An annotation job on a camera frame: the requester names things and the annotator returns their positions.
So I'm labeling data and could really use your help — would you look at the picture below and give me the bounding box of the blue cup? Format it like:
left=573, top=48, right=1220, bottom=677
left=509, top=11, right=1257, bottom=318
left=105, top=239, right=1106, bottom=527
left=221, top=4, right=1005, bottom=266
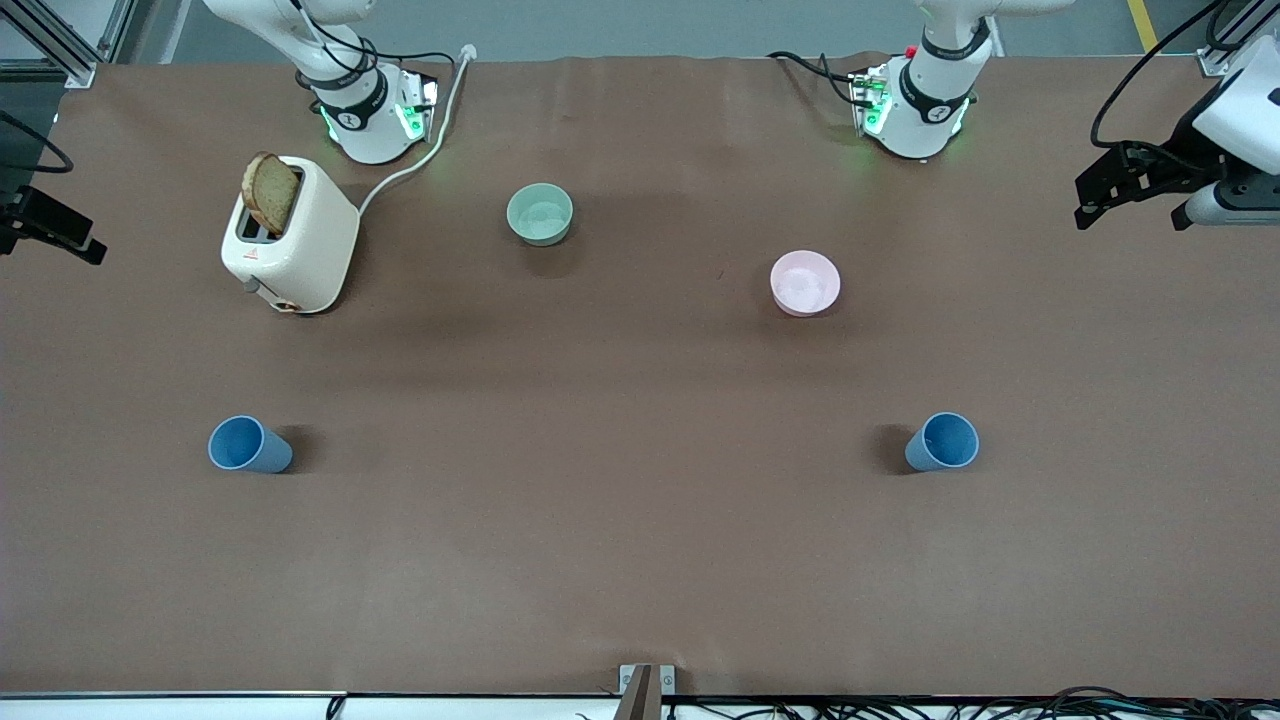
left=904, top=410, right=982, bottom=474
left=207, top=414, right=295, bottom=476

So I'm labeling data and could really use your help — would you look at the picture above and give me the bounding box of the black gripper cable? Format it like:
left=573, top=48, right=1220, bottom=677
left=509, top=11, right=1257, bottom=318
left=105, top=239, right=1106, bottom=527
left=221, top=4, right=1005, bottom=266
left=0, top=108, right=77, bottom=177
left=1089, top=0, right=1233, bottom=153

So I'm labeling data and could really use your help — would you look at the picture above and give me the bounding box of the aluminium frame profile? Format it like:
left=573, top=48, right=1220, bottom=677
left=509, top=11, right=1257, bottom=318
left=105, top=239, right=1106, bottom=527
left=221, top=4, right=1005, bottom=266
left=1197, top=0, right=1280, bottom=79
left=0, top=0, right=138, bottom=90

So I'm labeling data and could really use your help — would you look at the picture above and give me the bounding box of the black arm base cable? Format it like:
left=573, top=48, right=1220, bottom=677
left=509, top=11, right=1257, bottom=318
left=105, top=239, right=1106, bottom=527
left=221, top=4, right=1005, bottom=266
left=362, top=38, right=458, bottom=73
left=766, top=49, right=863, bottom=111

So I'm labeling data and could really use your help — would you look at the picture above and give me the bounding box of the white toaster power cable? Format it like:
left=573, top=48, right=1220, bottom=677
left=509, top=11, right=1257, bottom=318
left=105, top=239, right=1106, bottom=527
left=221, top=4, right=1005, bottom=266
left=356, top=44, right=478, bottom=217

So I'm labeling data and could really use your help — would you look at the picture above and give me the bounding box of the brown bread slice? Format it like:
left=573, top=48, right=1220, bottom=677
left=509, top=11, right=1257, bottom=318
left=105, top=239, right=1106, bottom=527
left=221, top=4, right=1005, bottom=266
left=241, top=151, right=302, bottom=238

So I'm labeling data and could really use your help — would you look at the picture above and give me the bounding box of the cream white toaster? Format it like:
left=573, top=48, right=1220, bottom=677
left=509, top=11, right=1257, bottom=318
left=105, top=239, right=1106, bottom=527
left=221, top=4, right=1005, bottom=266
left=220, top=155, right=361, bottom=316

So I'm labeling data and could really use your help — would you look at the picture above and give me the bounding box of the green bowl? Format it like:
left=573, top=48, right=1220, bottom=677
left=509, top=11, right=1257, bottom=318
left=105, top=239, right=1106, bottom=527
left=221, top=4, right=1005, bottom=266
left=505, top=182, right=576, bottom=248

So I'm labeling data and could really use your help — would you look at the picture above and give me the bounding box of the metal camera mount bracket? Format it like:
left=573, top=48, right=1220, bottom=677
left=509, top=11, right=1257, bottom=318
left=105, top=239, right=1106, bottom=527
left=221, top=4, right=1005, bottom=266
left=617, top=663, right=677, bottom=720

